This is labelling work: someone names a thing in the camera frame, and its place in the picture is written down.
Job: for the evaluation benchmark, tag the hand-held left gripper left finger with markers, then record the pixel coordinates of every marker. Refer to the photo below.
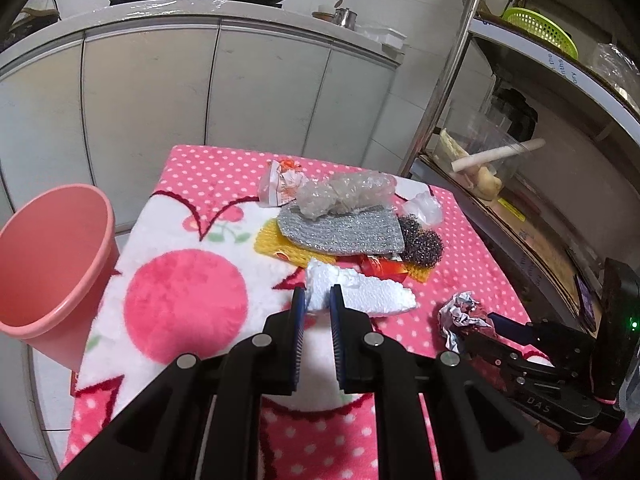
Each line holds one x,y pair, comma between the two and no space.
298,312

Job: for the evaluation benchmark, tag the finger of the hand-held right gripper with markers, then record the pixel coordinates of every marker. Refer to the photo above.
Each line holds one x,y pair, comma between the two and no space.
540,390
507,326

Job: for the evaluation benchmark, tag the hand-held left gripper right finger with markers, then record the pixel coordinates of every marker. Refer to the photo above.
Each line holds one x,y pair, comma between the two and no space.
336,320

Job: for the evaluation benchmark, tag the white foam piece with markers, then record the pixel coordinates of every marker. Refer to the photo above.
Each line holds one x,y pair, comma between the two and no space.
372,292

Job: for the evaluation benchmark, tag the foil wrapper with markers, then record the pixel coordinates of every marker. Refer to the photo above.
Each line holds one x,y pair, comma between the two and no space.
460,312

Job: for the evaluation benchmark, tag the yellow mesh cloth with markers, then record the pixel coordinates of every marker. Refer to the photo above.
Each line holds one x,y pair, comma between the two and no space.
272,247

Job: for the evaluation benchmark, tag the silver glitter cloth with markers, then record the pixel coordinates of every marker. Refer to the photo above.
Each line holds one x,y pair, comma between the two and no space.
345,232

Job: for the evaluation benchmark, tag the pink plastic bucket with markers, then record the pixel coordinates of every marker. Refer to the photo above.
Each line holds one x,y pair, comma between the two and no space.
50,260

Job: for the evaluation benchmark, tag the red shiny wrapper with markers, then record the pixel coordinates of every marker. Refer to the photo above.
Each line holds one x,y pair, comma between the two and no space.
385,266

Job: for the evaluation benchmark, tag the pink polka-dot printed blanket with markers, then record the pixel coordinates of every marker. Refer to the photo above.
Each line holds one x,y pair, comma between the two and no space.
185,305

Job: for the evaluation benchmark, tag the steel wool scourer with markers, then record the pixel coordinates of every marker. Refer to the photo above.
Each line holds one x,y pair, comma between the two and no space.
422,245

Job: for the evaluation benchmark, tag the crumpled bubble wrap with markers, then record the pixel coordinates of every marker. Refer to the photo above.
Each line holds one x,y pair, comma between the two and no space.
340,192

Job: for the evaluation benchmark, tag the orange and white wrapper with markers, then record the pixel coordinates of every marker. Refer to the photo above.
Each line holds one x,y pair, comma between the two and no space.
275,185

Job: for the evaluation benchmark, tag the crumpled white plastic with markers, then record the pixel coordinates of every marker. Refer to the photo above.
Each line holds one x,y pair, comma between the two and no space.
425,207

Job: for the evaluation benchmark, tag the white rolling pin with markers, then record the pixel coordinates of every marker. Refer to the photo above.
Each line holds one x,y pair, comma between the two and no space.
500,154

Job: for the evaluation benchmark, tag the clear plastic container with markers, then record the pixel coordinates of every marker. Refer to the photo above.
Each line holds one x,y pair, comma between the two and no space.
485,130

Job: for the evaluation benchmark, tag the black appliance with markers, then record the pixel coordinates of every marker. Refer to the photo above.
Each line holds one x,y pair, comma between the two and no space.
517,112

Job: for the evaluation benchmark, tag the clear plastic bag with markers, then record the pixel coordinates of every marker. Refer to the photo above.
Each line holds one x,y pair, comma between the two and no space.
615,65

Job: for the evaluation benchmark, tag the white kitchen counter cabinet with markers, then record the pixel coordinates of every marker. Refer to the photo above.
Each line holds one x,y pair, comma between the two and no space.
150,110

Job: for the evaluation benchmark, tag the metal shelf rack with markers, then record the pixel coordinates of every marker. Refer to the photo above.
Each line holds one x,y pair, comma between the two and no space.
450,60

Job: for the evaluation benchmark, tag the white plastic box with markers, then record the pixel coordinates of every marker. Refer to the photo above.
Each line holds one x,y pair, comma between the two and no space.
390,39

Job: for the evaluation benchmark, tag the green plastic basket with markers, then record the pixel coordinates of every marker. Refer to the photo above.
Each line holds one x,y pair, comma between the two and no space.
542,30

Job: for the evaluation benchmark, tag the small metal pot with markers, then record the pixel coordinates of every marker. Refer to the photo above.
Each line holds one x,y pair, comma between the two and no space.
345,17

